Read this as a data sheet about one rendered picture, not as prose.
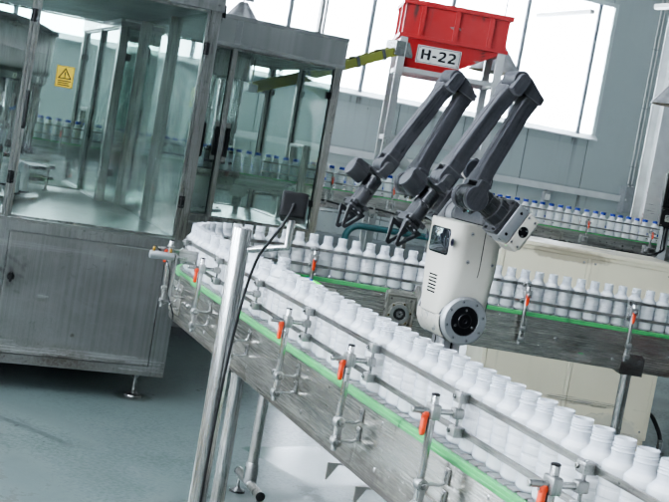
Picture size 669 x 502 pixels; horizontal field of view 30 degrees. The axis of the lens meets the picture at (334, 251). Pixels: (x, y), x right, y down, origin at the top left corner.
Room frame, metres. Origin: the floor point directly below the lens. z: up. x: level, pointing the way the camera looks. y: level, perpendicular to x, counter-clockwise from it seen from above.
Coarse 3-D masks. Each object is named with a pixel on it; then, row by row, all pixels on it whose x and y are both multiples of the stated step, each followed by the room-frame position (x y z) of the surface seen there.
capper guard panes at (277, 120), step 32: (224, 64) 8.67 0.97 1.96; (256, 64) 8.75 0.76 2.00; (288, 64) 8.84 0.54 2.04; (256, 96) 8.77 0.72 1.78; (288, 96) 8.85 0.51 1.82; (320, 96) 8.94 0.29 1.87; (256, 128) 8.78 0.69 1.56; (288, 128) 8.87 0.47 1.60; (320, 128) 8.95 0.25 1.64; (256, 160) 8.80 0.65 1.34; (288, 160) 8.88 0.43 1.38; (224, 192) 8.73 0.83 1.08; (256, 192) 8.81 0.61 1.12
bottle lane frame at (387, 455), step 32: (192, 288) 4.28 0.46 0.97; (256, 352) 3.54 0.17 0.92; (288, 352) 3.30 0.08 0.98; (256, 384) 3.49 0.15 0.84; (288, 384) 3.26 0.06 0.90; (320, 384) 3.05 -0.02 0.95; (352, 384) 2.93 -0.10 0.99; (288, 416) 3.22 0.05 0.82; (320, 416) 3.01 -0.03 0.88; (352, 416) 2.83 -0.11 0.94; (384, 416) 2.67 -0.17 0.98; (352, 448) 2.80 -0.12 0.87; (384, 448) 2.64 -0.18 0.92; (416, 448) 2.50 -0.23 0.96; (384, 480) 2.62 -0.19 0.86; (480, 480) 2.24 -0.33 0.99
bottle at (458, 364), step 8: (456, 360) 2.50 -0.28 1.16; (464, 360) 2.50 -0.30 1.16; (456, 368) 2.50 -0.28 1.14; (448, 376) 2.50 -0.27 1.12; (456, 376) 2.49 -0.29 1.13; (440, 392) 2.52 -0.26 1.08; (448, 392) 2.49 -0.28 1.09; (440, 400) 2.50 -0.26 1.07; (448, 400) 2.49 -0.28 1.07; (448, 408) 2.49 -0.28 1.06; (448, 416) 2.49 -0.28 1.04; (440, 424) 2.49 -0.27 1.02; (440, 432) 2.49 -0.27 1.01
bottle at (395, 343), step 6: (396, 330) 2.78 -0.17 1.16; (402, 330) 2.78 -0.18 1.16; (408, 330) 2.78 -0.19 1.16; (396, 336) 2.78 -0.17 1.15; (390, 342) 2.80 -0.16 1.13; (396, 342) 2.78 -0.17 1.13; (390, 348) 2.77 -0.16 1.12; (396, 348) 2.77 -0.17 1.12; (390, 360) 2.77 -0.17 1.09; (384, 366) 2.78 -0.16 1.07; (390, 366) 2.77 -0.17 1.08; (384, 372) 2.78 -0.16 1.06; (384, 378) 2.78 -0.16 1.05; (384, 390) 2.77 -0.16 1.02; (384, 396) 2.77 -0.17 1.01
